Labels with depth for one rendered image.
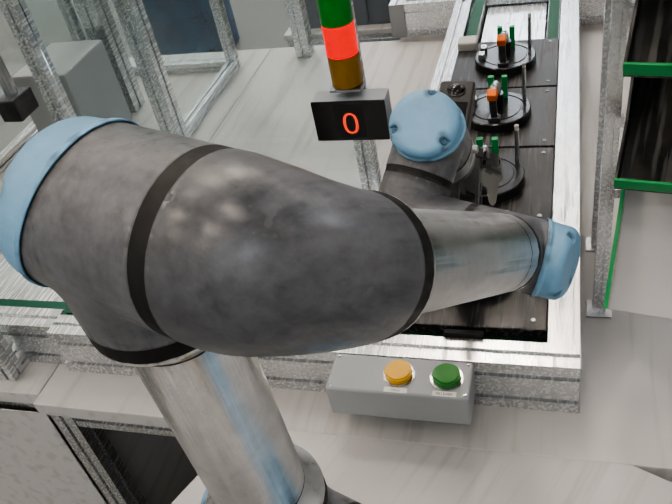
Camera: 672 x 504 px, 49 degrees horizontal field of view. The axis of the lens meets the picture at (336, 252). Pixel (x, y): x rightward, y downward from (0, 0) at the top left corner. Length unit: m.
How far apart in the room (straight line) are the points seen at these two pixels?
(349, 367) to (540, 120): 0.73
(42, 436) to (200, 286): 1.21
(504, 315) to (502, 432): 0.17
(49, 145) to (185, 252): 0.13
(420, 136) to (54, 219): 0.42
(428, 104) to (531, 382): 0.51
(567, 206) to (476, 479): 0.53
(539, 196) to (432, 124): 0.64
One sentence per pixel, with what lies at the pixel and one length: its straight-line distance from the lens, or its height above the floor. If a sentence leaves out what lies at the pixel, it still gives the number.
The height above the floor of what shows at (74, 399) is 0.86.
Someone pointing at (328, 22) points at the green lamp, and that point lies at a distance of 1.12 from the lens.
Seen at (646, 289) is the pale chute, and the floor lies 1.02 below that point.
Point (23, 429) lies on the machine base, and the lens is 1.58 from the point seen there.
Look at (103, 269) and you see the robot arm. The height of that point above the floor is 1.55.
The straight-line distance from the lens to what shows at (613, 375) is 1.22.
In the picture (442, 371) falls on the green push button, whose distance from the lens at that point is 1.07.
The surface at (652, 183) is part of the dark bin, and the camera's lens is 1.00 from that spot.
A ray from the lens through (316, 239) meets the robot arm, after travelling 0.37.
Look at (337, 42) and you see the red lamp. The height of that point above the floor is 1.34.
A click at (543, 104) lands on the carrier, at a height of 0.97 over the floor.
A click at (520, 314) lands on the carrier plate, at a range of 1.15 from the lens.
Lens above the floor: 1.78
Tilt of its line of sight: 39 degrees down
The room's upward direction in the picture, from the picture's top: 13 degrees counter-clockwise
